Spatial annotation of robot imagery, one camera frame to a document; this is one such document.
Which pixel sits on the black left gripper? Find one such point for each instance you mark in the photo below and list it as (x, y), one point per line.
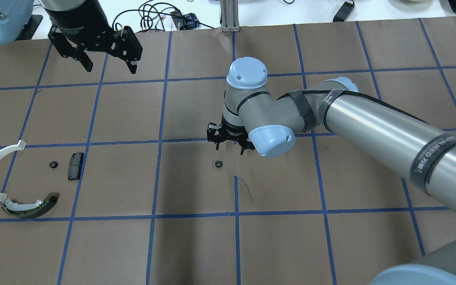
(78, 24)

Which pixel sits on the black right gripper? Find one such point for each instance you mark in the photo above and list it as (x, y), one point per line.
(228, 132)

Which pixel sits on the black power adapter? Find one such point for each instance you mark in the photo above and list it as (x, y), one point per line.
(344, 11)

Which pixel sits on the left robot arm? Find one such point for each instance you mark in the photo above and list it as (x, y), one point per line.
(14, 14)

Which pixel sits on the curved brake shoe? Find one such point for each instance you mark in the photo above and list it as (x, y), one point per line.
(32, 210)

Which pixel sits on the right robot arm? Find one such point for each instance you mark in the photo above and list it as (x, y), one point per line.
(419, 152)

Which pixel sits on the aluminium frame post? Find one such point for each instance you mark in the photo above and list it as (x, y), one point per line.
(229, 13)

